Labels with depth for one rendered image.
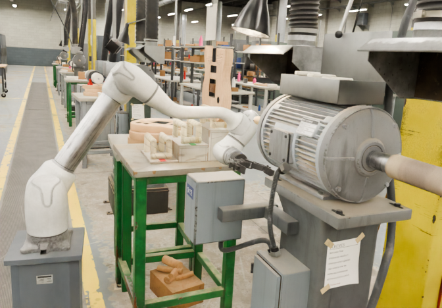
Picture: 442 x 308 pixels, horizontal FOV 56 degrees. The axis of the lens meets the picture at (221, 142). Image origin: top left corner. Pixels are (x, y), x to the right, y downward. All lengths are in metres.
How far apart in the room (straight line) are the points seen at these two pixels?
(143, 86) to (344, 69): 0.83
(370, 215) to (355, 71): 0.42
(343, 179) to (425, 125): 1.10
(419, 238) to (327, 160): 1.24
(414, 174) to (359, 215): 0.18
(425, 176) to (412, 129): 1.23
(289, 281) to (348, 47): 0.68
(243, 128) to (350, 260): 0.93
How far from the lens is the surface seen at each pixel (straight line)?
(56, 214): 1.75
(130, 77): 1.74
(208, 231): 1.28
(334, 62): 1.33
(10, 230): 3.85
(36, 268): 1.79
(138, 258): 2.16
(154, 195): 3.93
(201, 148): 2.17
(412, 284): 2.32
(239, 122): 1.92
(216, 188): 1.23
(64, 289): 1.83
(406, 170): 0.99
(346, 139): 1.05
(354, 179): 1.10
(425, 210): 2.17
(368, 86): 1.13
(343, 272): 1.22
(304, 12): 1.46
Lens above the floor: 1.48
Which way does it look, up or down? 12 degrees down
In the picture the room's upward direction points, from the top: 3 degrees clockwise
